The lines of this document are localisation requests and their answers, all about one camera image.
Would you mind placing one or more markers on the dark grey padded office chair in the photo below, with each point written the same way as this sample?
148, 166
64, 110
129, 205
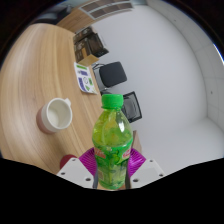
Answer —
112, 74

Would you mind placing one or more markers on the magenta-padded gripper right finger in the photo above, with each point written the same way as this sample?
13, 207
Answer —
146, 171

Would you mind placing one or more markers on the green drink bottle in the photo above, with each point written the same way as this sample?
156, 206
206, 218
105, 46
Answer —
111, 146

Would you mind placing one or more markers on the brown cardboard box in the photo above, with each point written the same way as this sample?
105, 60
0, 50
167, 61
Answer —
88, 60

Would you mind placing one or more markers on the white and brown cup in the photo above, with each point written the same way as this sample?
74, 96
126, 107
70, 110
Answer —
58, 115

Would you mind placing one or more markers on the black mesh-back office chair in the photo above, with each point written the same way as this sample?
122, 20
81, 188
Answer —
132, 106

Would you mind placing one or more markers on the white printed leaflet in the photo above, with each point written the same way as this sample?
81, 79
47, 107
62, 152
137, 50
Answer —
84, 78

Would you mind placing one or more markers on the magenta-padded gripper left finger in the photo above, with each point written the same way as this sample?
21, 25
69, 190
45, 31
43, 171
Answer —
74, 171

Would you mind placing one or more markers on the wooden side desk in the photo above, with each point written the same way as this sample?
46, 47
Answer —
136, 141

